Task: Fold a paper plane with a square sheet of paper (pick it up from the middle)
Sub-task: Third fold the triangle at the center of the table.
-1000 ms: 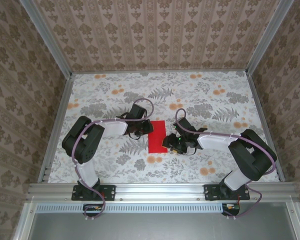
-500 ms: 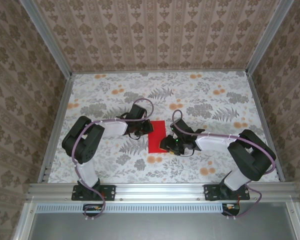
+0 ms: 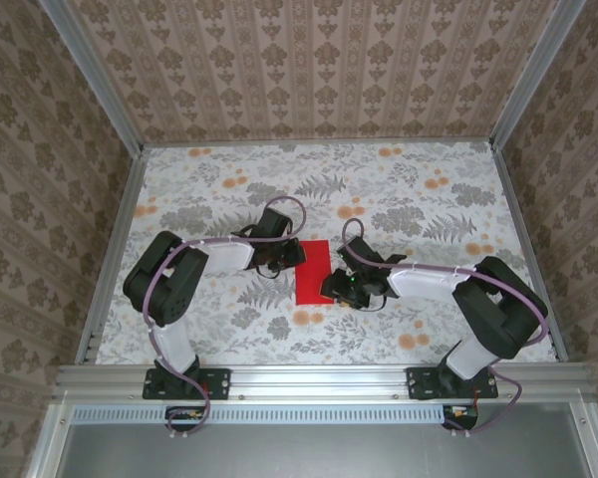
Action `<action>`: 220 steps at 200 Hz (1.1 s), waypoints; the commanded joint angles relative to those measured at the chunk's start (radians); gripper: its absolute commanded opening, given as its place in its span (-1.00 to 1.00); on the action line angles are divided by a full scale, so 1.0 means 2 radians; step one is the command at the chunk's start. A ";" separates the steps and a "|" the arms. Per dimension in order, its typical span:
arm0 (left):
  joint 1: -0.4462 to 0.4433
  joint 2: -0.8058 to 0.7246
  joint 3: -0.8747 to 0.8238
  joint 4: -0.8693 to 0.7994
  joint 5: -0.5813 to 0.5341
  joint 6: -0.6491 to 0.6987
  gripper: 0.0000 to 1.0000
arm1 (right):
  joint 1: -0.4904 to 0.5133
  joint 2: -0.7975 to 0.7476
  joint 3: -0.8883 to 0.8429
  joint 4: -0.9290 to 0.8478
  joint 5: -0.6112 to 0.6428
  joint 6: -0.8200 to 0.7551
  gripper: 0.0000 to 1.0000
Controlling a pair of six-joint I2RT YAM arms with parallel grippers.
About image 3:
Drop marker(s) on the long aluminium mounting rail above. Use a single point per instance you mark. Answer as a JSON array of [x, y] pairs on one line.
[[319, 381]]

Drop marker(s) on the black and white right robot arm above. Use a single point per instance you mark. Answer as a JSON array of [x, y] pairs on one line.
[[498, 313]]

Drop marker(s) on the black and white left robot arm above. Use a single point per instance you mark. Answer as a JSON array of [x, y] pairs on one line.
[[164, 284]]

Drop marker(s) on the slanted aluminium frame post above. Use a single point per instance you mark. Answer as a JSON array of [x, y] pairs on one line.
[[533, 74], [99, 84]]

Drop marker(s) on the grey metal panel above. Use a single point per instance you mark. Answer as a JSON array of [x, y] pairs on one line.
[[319, 453]]

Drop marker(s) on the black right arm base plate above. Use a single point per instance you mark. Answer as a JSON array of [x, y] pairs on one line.
[[418, 383]]

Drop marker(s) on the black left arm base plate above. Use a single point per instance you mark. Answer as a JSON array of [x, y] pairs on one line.
[[219, 383]]

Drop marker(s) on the small black controller board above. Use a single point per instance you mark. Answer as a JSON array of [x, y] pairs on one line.
[[461, 418], [184, 420]]

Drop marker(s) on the aluminium table side rail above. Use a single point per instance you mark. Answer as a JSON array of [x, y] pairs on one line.
[[528, 239], [112, 249]]

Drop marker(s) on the floral patterned table cover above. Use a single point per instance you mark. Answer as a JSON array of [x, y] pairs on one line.
[[379, 338]]

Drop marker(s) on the red paper sheet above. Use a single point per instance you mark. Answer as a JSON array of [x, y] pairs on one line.
[[311, 279]]

